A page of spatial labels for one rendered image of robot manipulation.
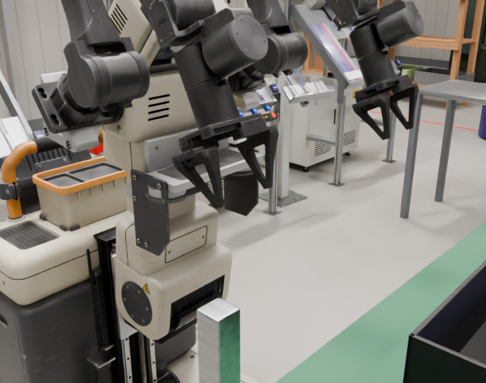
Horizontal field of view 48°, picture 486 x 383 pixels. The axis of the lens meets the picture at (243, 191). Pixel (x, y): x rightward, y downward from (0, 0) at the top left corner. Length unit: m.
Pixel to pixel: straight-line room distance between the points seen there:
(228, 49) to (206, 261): 0.66
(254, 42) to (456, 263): 0.51
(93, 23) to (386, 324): 0.60
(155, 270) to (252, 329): 1.27
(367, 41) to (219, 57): 0.44
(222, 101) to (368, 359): 0.37
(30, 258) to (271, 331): 1.32
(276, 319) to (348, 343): 1.74
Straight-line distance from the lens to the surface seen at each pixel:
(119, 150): 1.17
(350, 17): 1.05
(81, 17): 0.90
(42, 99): 0.98
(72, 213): 1.39
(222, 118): 0.70
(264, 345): 2.32
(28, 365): 1.45
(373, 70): 1.05
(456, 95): 3.22
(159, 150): 1.06
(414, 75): 7.07
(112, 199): 1.44
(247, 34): 0.67
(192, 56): 0.71
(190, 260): 1.23
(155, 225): 1.05
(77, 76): 0.88
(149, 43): 1.00
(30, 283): 1.33
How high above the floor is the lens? 1.38
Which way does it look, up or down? 21 degrees down
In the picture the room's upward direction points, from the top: straight up
